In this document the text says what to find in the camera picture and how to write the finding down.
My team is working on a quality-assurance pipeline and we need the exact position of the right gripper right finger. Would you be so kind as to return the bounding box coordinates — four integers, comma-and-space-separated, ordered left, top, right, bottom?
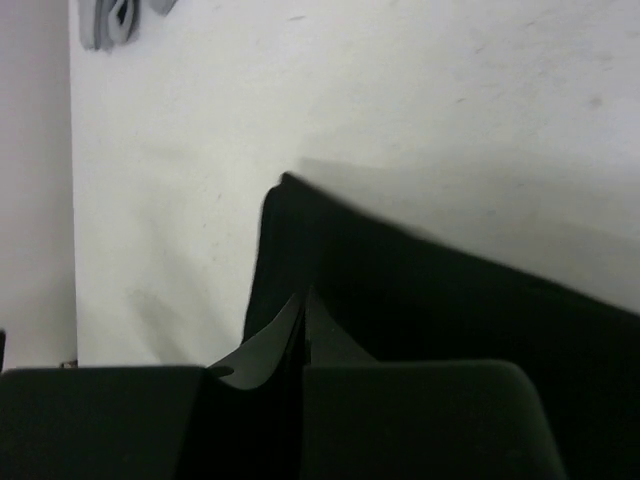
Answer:
304, 288, 378, 368

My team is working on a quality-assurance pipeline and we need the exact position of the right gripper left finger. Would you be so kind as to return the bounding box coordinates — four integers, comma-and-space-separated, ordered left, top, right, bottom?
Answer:
208, 294, 302, 391

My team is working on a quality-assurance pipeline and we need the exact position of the black tank top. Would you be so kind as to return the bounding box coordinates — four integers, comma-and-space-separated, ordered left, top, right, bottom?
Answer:
239, 170, 640, 480

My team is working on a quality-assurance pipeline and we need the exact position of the folded grey tank top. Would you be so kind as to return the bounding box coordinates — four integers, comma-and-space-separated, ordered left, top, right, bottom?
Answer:
76, 0, 177, 52

